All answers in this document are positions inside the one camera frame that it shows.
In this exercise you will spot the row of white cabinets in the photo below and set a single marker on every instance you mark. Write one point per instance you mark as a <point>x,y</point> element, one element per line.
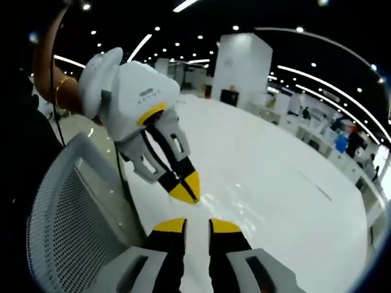
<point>371,198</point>

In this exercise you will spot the white square pillar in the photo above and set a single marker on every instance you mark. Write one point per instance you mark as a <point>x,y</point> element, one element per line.
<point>241,67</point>

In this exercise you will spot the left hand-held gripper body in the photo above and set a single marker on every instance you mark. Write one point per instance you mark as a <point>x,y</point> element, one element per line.
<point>131,94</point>

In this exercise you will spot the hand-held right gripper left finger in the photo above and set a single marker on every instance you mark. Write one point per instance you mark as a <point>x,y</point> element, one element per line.
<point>159,265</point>

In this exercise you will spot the ceiling spot lights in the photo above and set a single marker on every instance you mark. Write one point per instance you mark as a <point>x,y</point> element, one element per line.
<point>235,27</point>

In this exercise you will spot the person's dark clothing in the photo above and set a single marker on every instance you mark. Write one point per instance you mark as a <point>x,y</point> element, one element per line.
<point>27,146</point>

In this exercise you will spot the grey mesh chair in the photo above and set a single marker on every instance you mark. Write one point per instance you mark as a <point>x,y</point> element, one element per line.
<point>76,213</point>

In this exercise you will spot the black box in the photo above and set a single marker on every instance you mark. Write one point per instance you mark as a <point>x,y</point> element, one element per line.
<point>229,97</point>

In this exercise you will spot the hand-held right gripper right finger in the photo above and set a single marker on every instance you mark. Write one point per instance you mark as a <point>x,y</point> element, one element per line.
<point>232,265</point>

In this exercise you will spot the blue container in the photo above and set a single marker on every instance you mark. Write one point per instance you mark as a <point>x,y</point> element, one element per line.
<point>341,143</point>

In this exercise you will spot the ceiling light strips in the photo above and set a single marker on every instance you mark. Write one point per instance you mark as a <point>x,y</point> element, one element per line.
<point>139,49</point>

